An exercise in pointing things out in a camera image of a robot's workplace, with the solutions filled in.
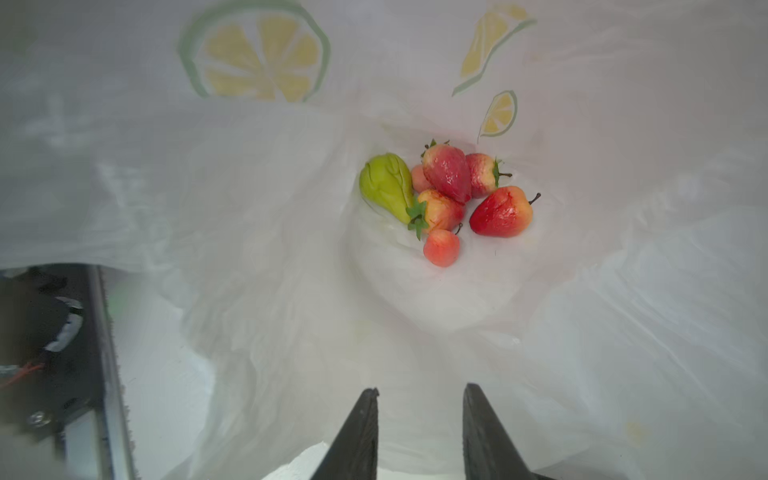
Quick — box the green fake pear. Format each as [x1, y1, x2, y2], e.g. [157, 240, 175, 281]
[359, 153, 414, 224]

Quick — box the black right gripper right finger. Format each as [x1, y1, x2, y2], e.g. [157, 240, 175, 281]
[462, 383, 547, 480]

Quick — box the small pink fake fruit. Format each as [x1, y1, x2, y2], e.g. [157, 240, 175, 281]
[411, 164, 433, 193]

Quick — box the large red fake apple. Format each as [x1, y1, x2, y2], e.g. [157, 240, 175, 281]
[469, 186, 541, 238]

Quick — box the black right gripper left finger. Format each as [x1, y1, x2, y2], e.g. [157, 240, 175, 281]
[311, 388, 379, 480]

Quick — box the small pink fake peach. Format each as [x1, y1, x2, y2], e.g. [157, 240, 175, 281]
[423, 229, 461, 268]

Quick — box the white lemon-print plastic bag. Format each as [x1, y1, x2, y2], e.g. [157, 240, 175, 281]
[1, 1, 767, 479]

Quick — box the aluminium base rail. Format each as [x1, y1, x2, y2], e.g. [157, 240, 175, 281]
[1, 264, 138, 479]

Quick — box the red-yellow fake strawberry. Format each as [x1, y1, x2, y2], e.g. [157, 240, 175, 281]
[406, 189, 465, 239]

